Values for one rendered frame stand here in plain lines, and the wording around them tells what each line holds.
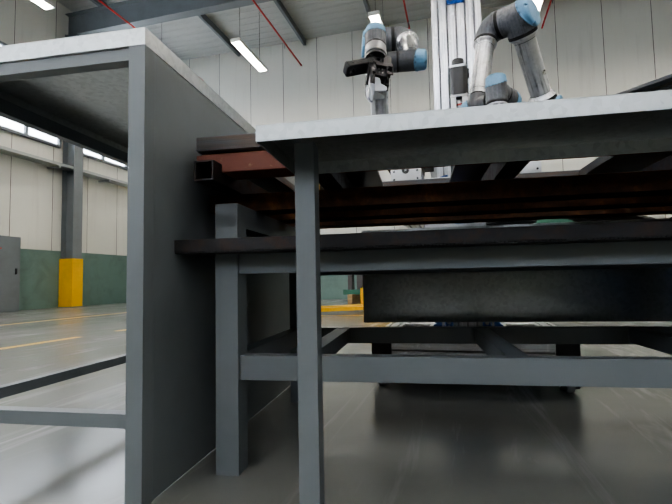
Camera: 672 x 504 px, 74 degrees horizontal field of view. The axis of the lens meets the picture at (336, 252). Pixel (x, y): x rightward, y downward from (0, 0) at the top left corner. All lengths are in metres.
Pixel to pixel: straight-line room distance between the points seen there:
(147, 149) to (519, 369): 0.97
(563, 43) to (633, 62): 1.58
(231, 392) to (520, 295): 1.17
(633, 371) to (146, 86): 1.24
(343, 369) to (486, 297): 0.90
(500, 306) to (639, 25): 11.90
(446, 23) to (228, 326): 2.03
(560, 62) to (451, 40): 10.20
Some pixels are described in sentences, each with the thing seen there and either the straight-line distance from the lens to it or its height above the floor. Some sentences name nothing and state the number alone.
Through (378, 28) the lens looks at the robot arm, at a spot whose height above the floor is 1.34.
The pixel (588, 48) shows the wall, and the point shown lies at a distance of 13.00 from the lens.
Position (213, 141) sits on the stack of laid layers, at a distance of 1.23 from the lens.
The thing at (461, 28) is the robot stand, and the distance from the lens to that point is 2.66.
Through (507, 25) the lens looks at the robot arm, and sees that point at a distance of 2.14.
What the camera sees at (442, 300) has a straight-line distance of 1.85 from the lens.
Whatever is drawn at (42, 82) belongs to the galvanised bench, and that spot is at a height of 1.05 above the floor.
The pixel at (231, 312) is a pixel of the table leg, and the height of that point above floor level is 0.40.
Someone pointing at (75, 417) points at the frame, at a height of 0.18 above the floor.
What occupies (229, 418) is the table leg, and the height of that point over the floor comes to 0.14.
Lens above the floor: 0.47
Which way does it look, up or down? 4 degrees up
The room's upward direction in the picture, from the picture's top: 1 degrees counter-clockwise
